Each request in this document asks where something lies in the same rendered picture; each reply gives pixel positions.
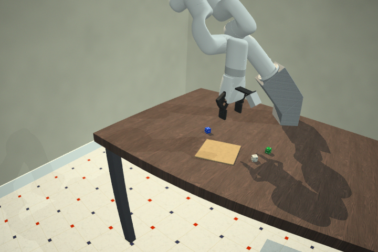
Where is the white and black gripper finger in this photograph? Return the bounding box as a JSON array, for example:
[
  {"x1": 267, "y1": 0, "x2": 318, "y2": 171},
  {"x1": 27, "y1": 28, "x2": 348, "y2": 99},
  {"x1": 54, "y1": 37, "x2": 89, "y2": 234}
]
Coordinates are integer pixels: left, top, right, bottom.
[
  {"x1": 234, "y1": 94, "x2": 246, "y2": 113},
  {"x1": 216, "y1": 91, "x2": 229, "y2": 120}
]

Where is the tan mat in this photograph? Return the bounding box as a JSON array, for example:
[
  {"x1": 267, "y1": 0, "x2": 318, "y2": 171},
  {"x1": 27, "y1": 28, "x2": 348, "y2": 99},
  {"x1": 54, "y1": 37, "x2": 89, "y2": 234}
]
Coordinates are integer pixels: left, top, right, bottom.
[{"x1": 195, "y1": 139, "x2": 241, "y2": 165}]

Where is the green die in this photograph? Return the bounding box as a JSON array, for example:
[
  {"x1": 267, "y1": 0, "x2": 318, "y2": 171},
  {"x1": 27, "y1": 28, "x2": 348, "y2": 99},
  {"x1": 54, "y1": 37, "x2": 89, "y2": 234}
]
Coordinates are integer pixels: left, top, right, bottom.
[{"x1": 265, "y1": 147, "x2": 272, "y2": 154}]

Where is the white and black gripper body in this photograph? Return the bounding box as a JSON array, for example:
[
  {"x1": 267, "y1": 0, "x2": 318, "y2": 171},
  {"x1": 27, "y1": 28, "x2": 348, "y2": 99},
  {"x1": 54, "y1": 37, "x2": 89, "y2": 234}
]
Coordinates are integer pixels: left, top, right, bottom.
[{"x1": 219, "y1": 73, "x2": 245, "y2": 104}]

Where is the white die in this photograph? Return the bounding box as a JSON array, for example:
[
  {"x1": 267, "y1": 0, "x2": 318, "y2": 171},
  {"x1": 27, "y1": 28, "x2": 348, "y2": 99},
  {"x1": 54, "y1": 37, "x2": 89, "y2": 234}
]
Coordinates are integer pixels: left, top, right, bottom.
[{"x1": 251, "y1": 154, "x2": 258, "y2": 162}]

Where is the blue die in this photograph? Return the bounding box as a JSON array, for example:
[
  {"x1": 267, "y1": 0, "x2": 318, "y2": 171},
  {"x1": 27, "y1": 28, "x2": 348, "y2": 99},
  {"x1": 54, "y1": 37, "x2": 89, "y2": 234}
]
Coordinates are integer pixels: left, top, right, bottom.
[{"x1": 204, "y1": 127, "x2": 211, "y2": 134}]

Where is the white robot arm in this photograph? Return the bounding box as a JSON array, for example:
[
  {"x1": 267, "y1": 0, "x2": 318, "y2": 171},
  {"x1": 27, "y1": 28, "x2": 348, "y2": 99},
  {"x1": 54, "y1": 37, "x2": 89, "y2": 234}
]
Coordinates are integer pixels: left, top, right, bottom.
[{"x1": 169, "y1": 0, "x2": 279, "y2": 108}]

